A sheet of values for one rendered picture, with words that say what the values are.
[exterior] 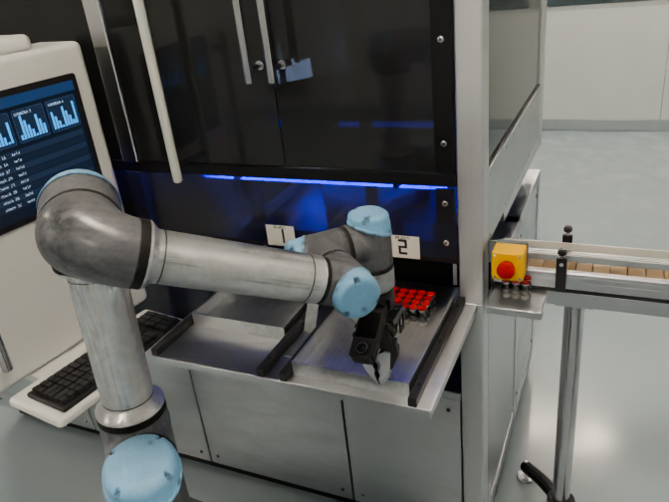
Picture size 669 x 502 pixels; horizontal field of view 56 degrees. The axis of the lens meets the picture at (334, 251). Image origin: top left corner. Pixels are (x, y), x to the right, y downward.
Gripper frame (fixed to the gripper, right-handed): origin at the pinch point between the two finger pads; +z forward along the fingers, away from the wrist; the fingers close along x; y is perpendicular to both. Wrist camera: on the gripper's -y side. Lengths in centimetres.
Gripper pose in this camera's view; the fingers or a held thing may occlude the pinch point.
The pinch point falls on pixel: (378, 380)
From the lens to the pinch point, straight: 126.8
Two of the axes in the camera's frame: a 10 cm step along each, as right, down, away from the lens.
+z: 1.0, 9.0, 4.3
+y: 4.0, -4.3, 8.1
